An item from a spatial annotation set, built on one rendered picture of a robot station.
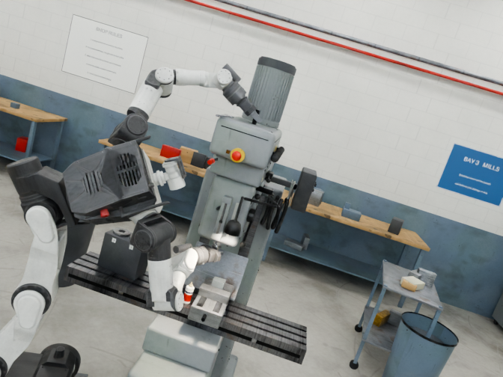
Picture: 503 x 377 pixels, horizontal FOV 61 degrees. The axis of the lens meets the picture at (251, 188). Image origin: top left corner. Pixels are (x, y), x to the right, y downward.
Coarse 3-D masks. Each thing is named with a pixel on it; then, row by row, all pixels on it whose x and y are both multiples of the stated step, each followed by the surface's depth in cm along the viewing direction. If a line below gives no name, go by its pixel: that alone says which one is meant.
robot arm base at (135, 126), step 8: (128, 120) 163; (136, 120) 164; (144, 120) 167; (120, 128) 161; (128, 128) 162; (136, 128) 164; (144, 128) 166; (112, 136) 166; (120, 136) 163; (128, 136) 163; (136, 136) 164; (112, 144) 172
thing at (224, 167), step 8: (224, 160) 189; (216, 168) 191; (224, 168) 190; (232, 168) 190; (240, 168) 189; (248, 168) 189; (256, 168) 188; (224, 176) 191; (232, 176) 190; (240, 176) 190; (248, 176) 189; (256, 176) 189; (264, 176) 204; (248, 184) 190; (256, 184) 189
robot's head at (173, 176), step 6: (168, 168) 167; (174, 168) 168; (162, 174) 168; (168, 174) 168; (174, 174) 168; (180, 174) 171; (162, 180) 168; (168, 180) 168; (174, 180) 168; (180, 180) 169; (174, 186) 169; (180, 186) 169
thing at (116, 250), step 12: (120, 228) 223; (108, 240) 216; (120, 240) 214; (108, 252) 217; (120, 252) 215; (132, 252) 213; (108, 264) 218; (120, 264) 216; (132, 264) 214; (144, 264) 221; (132, 276) 215
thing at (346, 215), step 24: (0, 96) 649; (48, 120) 596; (0, 144) 637; (24, 144) 631; (144, 144) 627; (192, 168) 565; (288, 192) 605; (312, 192) 568; (192, 216) 583; (336, 216) 547; (360, 216) 554; (288, 240) 584; (408, 240) 538; (336, 264) 571; (360, 264) 602
